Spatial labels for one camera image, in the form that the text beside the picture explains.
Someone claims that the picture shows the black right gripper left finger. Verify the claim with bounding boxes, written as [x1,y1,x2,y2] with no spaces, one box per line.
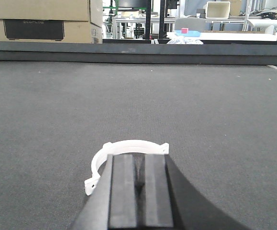
[71,154,137,230]

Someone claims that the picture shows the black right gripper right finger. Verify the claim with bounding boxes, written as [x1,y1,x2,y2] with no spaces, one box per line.
[144,153,251,230]

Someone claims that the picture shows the white curved PVC clamp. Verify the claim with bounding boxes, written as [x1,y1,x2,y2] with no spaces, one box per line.
[84,139,169,196]

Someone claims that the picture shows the white square bin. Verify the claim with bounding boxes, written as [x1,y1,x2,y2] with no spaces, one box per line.
[205,1,231,19]

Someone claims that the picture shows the crumpled plastic bag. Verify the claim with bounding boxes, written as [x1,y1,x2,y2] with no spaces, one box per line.
[167,34,204,45]

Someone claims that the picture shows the light blue tray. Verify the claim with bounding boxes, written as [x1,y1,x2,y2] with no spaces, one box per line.
[175,30,201,37]

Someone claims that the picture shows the pink cube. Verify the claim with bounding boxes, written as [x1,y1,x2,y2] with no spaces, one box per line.
[181,28,188,34]

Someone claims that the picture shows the large cardboard box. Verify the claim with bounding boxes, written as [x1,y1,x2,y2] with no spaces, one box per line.
[0,0,102,44]

